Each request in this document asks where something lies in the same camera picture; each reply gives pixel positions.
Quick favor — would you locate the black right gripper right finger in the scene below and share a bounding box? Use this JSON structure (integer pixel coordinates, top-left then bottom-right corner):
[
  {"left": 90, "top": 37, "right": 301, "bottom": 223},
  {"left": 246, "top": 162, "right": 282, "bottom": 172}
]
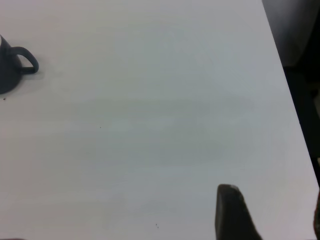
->
[{"left": 312, "top": 193, "right": 320, "bottom": 240}]

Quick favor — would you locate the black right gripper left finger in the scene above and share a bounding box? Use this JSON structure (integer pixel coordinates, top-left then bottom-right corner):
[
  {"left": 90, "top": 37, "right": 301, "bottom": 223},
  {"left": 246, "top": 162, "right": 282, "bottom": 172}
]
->
[{"left": 214, "top": 184, "right": 263, "bottom": 240}]

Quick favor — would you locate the dark grey ceramic mug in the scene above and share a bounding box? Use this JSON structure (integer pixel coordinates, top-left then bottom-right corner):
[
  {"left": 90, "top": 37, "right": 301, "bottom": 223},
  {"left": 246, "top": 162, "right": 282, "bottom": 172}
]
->
[{"left": 0, "top": 33, "right": 40, "bottom": 95}]

